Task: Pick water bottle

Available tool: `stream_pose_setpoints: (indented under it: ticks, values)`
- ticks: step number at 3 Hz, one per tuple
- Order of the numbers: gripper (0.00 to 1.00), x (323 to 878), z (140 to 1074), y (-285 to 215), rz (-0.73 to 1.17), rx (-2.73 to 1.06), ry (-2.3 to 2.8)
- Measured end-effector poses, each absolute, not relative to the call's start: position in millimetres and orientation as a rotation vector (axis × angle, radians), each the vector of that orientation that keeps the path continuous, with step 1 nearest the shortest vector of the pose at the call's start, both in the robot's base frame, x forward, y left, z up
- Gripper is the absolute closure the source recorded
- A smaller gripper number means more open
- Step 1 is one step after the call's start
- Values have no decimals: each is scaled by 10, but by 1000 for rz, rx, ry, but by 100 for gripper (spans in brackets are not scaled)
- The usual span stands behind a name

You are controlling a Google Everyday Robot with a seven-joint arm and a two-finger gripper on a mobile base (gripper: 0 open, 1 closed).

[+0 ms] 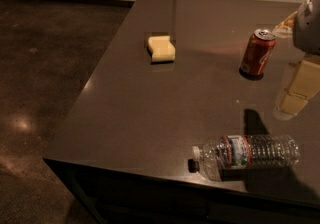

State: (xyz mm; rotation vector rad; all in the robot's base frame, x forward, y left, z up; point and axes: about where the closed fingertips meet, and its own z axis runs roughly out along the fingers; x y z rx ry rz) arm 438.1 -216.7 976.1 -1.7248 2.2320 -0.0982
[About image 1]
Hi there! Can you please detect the clear plastic water bottle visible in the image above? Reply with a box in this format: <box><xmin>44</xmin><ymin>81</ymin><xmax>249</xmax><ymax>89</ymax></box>
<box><xmin>192</xmin><ymin>135</ymin><xmax>300</xmax><ymax>181</ymax></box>

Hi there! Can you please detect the dark table cabinet base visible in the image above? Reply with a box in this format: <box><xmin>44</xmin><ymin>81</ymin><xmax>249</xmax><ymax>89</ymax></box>
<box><xmin>45</xmin><ymin>158</ymin><xmax>320</xmax><ymax>224</ymax></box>

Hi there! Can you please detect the yellow sponge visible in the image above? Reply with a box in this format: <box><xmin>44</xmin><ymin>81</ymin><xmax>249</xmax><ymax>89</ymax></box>
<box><xmin>148</xmin><ymin>35</ymin><xmax>175</xmax><ymax>63</ymax></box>

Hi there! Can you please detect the red soda can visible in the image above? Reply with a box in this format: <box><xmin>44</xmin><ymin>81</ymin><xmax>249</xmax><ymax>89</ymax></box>
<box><xmin>239</xmin><ymin>29</ymin><xmax>276</xmax><ymax>80</ymax></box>

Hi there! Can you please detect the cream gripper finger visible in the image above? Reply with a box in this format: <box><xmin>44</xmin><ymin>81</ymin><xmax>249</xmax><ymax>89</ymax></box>
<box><xmin>272</xmin><ymin>12</ymin><xmax>297</xmax><ymax>38</ymax></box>
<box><xmin>273</xmin><ymin>55</ymin><xmax>320</xmax><ymax>121</ymax></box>

